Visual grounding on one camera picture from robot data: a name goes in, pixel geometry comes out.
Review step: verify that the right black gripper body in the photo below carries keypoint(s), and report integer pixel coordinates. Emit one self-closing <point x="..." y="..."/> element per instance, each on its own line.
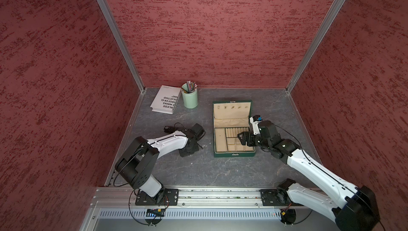
<point x="253" y="140"/>

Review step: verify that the green jewelry box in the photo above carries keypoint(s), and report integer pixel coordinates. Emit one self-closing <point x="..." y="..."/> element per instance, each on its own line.
<point x="229" y="119"/>

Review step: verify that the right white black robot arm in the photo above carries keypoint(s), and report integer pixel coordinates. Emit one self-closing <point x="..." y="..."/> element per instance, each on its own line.
<point x="350" y="207"/>

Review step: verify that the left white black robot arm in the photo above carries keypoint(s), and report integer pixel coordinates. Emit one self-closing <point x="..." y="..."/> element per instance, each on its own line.
<point x="136" y="164"/>

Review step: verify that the mint green pencil cup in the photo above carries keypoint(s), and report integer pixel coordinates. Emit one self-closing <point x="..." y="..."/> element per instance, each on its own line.
<point x="190" y="98"/>

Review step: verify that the white book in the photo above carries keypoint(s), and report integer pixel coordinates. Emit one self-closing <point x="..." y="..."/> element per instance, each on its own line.
<point x="166" y="99"/>

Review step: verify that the coloured pencils bundle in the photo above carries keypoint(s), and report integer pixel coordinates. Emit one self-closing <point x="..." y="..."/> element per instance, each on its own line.
<point x="191" y="86"/>

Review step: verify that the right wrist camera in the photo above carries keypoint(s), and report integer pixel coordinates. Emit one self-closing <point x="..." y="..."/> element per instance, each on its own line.
<point x="254" y="121"/>

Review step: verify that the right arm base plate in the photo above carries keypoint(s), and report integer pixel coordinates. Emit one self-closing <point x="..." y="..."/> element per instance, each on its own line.
<point x="276" y="198"/>

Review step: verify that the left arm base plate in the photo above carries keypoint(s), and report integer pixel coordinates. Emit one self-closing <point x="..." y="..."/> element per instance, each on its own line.
<point x="165" y="197"/>

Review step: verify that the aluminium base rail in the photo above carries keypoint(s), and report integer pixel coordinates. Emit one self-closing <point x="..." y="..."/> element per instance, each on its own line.
<point x="189" y="197"/>

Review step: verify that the left aluminium corner post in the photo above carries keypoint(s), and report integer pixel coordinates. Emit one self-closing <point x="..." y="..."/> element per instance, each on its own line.
<point x="108" y="15"/>

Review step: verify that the aluminium corner post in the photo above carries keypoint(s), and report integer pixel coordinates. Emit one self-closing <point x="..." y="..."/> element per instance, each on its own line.
<point x="108" y="15"/>
<point x="329" y="18"/>

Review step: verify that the right aluminium corner post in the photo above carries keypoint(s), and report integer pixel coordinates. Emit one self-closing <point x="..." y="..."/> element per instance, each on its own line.
<point x="329" y="18"/>

